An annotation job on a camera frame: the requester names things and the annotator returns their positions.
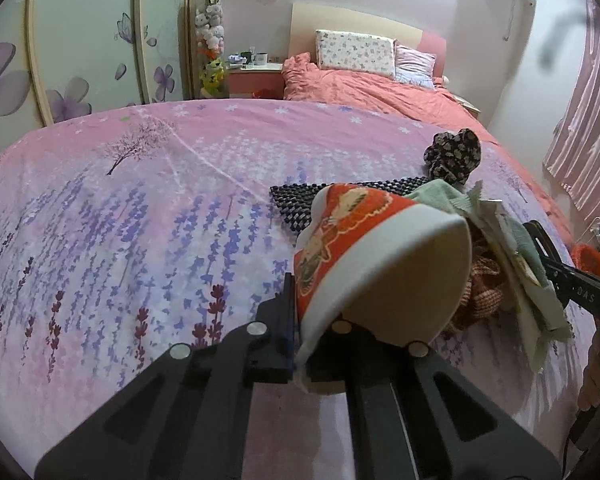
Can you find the cream and pink headboard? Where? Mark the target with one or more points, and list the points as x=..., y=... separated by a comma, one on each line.
x=360, y=20

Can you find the stack of fabric swatches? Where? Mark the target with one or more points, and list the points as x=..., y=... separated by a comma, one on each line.
x=522, y=280

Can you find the dark green mug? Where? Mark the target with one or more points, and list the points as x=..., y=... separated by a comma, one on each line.
x=246, y=58

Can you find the pink striped pillow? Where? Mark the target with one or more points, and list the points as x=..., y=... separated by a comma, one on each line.
x=415, y=65

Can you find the pink nightstand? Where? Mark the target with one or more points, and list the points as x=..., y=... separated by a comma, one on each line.
x=255, y=80

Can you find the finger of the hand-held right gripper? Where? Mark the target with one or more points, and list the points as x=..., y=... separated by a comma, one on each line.
x=580, y=292

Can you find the white mug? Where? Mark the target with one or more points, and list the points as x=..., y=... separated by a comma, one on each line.
x=261, y=59

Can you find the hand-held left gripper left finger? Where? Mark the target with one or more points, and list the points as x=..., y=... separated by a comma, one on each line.
x=286, y=312

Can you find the orange quilt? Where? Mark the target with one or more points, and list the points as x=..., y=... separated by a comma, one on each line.
x=375, y=92

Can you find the flower printed wardrobe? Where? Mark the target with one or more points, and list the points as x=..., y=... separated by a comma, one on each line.
x=80, y=35

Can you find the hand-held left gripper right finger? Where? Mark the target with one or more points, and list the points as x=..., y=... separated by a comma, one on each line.
x=380, y=410

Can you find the orange basket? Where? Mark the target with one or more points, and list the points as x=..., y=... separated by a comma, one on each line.
x=590, y=260

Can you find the light green cloth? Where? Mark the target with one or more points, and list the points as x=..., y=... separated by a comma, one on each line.
x=435, y=197

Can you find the red and white paper cup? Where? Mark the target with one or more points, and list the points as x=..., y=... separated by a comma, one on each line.
x=360, y=240

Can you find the pink striped curtain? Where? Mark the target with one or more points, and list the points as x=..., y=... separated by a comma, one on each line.
x=590, y=125

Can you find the black mesh mat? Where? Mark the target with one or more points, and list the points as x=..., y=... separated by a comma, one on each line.
x=290, y=200

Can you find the white floral pillow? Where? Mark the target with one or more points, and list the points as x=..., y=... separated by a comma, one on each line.
x=355, y=52

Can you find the dark floral scrunchie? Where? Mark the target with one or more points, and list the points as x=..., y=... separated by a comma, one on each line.
x=452, y=157

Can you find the clear column of plush toys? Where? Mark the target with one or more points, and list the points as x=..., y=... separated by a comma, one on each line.
x=210, y=35

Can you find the light wooden bedside table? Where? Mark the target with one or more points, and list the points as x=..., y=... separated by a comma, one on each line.
x=467, y=105

